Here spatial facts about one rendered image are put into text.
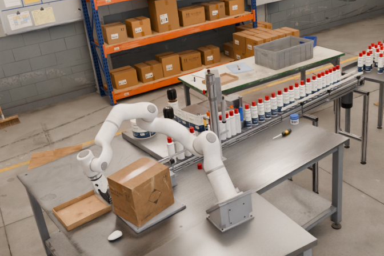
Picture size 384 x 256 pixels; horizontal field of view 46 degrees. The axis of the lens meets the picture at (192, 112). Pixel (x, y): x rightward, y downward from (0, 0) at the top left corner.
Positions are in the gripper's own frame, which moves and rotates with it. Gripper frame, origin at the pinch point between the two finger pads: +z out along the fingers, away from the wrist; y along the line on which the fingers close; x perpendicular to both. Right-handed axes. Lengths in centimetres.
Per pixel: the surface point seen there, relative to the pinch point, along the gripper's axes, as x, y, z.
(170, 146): -31, 63, 25
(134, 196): -14.4, 0.2, 6.3
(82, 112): 145, 384, 154
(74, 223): 29.8, 5.9, 20.2
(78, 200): 35, 34, 27
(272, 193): -93, 94, 125
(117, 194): -1.9, 10.2, 9.9
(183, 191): -35, 31, 40
